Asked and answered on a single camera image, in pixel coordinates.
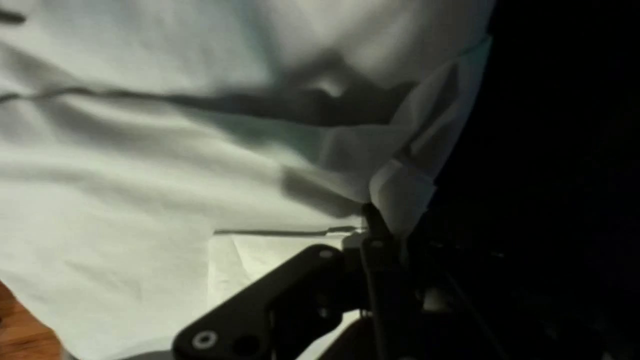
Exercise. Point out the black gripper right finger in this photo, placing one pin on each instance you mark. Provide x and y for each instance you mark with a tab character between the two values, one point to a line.
413	313

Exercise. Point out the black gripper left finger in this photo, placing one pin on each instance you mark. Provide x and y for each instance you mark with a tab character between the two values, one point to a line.
286	292

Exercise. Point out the small white towel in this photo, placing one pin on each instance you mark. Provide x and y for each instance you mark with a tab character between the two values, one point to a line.
166	167

